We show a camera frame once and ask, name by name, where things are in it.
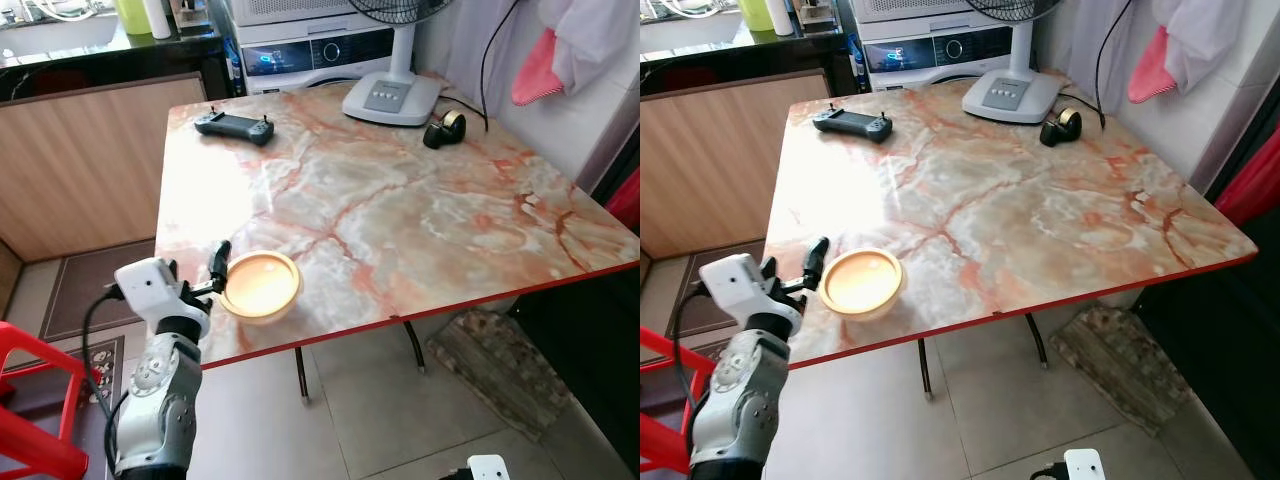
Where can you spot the black handheld remote controller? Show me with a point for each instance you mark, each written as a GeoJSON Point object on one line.
{"type": "Point", "coordinates": [235, 126]}
{"type": "Point", "coordinates": [853, 123]}

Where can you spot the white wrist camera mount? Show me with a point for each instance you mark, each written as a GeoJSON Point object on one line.
{"type": "Point", "coordinates": [1084, 465]}
{"type": "Point", "coordinates": [489, 468]}
{"type": "Point", "coordinates": [730, 284]}
{"type": "Point", "coordinates": [145, 288]}

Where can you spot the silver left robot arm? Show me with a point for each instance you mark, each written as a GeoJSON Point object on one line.
{"type": "Point", "coordinates": [160, 400]}
{"type": "Point", "coordinates": [745, 395]}

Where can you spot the dark patterned floor mat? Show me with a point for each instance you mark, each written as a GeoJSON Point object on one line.
{"type": "Point", "coordinates": [105, 370]}

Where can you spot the white standing fan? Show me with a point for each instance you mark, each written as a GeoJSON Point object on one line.
{"type": "Point", "coordinates": [1012, 90]}
{"type": "Point", "coordinates": [392, 92]}

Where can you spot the white bottle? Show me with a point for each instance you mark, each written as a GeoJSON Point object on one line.
{"type": "Point", "coordinates": [781, 17]}
{"type": "Point", "coordinates": [158, 18]}

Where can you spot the marble pattern red-edged table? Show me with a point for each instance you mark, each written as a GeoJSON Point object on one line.
{"type": "Point", "coordinates": [1010, 210]}
{"type": "Point", "coordinates": [400, 210]}

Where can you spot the wooden cabinet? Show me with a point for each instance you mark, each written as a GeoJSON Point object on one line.
{"type": "Point", "coordinates": [710, 160]}
{"type": "Point", "coordinates": [80, 165]}

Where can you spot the green bottle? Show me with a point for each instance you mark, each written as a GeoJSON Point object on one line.
{"type": "Point", "coordinates": [756, 13]}
{"type": "Point", "coordinates": [133, 15]}

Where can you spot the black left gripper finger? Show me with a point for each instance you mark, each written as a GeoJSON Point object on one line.
{"type": "Point", "coordinates": [220, 262]}
{"type": "Point", "coordinates": [817, 260]}

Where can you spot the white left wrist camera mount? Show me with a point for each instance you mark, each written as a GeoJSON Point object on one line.
{"type": "Point", "coordinates": [730, 284]}
{"type": "Point", "coordinates": [145, 288]}

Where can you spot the pink hanging cloth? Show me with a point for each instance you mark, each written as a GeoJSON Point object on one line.
{"type": "Point", "coordinates": [538, 75]}
{"type": "Point", "coordinates": [1152, 72]}

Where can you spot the white washing machine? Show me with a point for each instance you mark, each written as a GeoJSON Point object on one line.
{"type": "Point", "coordinates": [310, 55]}
{"type": "Point", "coordinates": [930, 50]}

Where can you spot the brown doormat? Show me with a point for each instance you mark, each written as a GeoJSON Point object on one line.
{"type": "Point", "coordinates": [85, 290]}

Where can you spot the red plastic stool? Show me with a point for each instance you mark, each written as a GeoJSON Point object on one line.
{"type": "Point", "coordinates": [665, 420]}
{"type": "Point", "coordinates": [40, 400]}

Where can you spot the white hanging garment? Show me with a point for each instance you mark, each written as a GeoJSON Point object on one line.
{"type": "Point", "coordinates": [1200, 40]}
{"type": "Point", "coordinates": [590, 40]}

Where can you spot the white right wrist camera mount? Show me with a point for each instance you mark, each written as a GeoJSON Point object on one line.
{"type": "Point", "coordinates": [489, 468]}
{"type": "Point", "coordinates": [1084, 465]}

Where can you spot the black glossy countertop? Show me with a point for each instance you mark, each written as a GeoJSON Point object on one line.
{"type": "Point", "coordinates": [730, 45]}
{"type": "Point", "coordinates": [100, 48]}

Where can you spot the red cloth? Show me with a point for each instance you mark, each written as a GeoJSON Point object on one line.
{"type": "Point", "coordinates": [1250, 190]}
{"type": "Point", "coordinates": [626, 200]}

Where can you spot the black metal table leg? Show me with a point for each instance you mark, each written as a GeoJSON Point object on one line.
{"type": "Point", "coordinates": [414, 348]}
{"type": "Point", "coordinates": [302, 375]}
{"type": "Point", "coordinates": [926, 370]}
{"type": "Point", "coordinates": [1037, 343]}

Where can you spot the patterned brown rug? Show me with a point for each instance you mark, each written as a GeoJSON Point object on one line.
{"type": "Point", "coordinates": [1125, 370]}
{"type": "Point", "coordinates": [500, 375]}

